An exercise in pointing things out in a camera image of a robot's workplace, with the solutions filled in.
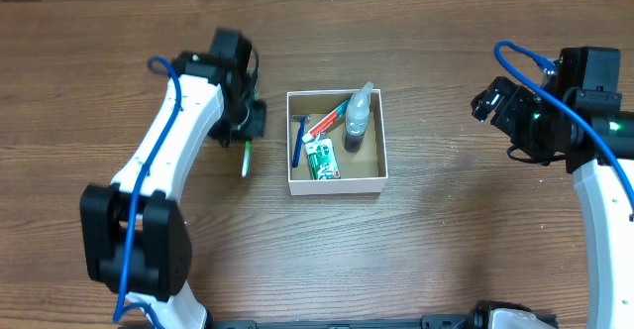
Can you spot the green white toothbrush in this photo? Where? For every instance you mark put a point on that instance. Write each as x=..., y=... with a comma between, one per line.
x=246, y=160

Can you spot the blue disposable razor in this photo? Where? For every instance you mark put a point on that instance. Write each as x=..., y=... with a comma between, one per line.
x=301, y=119

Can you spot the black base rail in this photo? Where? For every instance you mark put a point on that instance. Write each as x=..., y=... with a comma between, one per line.
x=430, y=321

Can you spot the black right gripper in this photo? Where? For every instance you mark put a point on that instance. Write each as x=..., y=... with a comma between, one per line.
x=512, y=96

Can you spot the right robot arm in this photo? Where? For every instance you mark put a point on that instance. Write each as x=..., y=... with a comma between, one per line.
x=568, y=109

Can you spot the clear bottle with dark liquid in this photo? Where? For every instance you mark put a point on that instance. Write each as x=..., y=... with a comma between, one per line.
x=357, y=118

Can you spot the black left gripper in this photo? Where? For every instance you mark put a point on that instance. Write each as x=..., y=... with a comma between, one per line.
x=256, y=123

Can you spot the white cardboard box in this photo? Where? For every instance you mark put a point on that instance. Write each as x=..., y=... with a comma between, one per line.
x=362, y=172

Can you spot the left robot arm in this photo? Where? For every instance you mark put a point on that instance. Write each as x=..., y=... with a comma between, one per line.
x=135, y=239

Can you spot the green soap packet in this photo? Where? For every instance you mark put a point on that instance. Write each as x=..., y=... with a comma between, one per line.
x=322, y=160

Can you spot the teal toothpaste tube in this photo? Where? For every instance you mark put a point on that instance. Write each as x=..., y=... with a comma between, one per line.
x=325, y=123

